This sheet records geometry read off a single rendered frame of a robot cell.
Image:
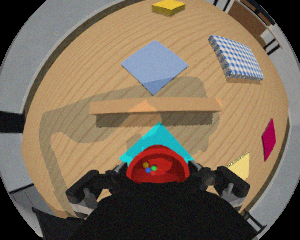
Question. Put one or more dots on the pale yellow sticky-note pad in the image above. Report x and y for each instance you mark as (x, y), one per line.
(240, 166)

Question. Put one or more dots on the red cup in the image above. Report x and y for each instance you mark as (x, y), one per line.
(169, 168)

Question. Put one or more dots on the yellow sponge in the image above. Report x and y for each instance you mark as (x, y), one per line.
(168, 7)

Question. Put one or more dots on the dark red square coaster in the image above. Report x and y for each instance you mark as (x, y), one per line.
(268, 139)

